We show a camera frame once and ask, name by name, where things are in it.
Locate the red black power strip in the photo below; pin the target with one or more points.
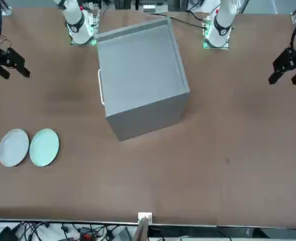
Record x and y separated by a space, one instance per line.
87 236

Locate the upright camera mount post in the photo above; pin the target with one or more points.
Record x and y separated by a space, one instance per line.
141 231

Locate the gray cabinet box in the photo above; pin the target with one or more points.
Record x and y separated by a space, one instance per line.
142 65

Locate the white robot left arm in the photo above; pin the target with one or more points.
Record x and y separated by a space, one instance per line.
221 27

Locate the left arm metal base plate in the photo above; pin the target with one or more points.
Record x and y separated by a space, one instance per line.
206 46

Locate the gray power adapter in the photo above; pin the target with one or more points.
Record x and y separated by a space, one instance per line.
123 234

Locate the black box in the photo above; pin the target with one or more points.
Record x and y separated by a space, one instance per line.
5 234

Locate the pale gray round plate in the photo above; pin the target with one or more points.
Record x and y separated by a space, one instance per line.
13 148

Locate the green round plate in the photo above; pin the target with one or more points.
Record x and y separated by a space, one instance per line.
44 148

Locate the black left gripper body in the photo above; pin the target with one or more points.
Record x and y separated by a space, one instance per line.
292 59

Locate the silver post bracket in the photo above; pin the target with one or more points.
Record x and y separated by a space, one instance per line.
145 215

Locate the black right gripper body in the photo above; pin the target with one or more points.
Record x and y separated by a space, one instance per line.
4 57

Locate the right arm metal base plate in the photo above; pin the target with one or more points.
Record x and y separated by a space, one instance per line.
87 43

